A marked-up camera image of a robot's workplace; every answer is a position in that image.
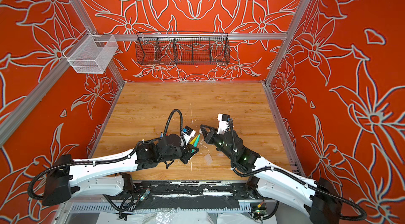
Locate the yellow marker pen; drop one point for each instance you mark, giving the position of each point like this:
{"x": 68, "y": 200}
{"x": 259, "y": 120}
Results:
{"x": 192, "y": 142}

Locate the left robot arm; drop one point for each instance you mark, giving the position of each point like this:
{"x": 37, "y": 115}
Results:
{"x": 108, "y": 175}

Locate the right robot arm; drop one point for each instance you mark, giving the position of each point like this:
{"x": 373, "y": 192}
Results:
{"x": 317, "y": 199}

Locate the black wire basket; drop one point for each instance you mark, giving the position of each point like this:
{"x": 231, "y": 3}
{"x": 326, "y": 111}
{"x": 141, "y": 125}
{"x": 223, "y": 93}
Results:
{"x": 182, "y": 48}

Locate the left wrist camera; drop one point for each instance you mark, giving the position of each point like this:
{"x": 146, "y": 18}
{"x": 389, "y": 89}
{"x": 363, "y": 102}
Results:
{"x": 188, "y": 133}

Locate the white wire basket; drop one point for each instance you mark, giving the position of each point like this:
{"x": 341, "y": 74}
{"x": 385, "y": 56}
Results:
{"x": 91, "y": 54}

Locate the green marker pen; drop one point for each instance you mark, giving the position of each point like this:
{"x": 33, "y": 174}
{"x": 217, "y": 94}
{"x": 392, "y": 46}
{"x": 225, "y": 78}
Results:
{"x": 196, "y": 143}

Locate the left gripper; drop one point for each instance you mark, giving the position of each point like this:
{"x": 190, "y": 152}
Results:
{"x": 187, "y": 151}

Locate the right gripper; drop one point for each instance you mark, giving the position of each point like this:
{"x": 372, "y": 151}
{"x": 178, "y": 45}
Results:
{"x": 208, "y": 137}

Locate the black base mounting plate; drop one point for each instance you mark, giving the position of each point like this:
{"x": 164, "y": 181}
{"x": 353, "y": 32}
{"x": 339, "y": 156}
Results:
{"x": 193, "y": 195}

